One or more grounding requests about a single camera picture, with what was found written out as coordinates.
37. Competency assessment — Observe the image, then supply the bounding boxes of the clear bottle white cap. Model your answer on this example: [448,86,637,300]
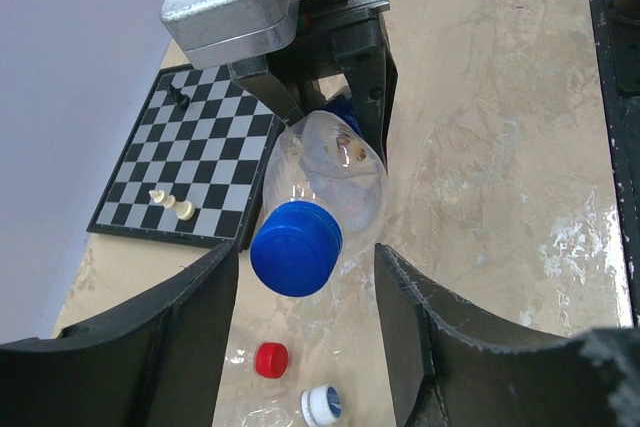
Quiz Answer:
[239,385,343,427]

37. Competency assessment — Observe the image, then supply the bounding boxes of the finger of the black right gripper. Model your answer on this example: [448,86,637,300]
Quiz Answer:
[332,21,398,164]
[227,59,325,126]

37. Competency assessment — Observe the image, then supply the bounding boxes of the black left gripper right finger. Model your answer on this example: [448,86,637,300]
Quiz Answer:
[374,244,639,426]

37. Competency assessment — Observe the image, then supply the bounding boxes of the black base frame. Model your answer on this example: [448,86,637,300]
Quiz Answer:
[590,0,639,326]

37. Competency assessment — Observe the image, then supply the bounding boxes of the black chess piece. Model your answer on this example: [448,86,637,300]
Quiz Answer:
[167,84,191,110]

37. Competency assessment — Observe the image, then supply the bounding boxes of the red label clear bottle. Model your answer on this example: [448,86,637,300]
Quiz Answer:
[223,341,290,384]

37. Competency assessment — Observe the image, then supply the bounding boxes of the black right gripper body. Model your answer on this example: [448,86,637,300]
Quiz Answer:
[227,0,391,93]

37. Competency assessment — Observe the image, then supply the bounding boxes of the white chess piece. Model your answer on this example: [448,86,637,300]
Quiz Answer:
[149,190,195,221]

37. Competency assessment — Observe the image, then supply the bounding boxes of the blue cap Pepsi bottle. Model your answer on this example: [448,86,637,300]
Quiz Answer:
[250,88,388,297]

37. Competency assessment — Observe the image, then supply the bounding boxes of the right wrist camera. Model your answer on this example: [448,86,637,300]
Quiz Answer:
[160,0,298,69]

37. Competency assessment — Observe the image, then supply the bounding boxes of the black white chessboard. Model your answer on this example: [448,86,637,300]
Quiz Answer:
[88,65,283,250]

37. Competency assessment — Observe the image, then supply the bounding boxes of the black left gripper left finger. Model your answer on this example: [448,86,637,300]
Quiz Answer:
[1,242,239,426]

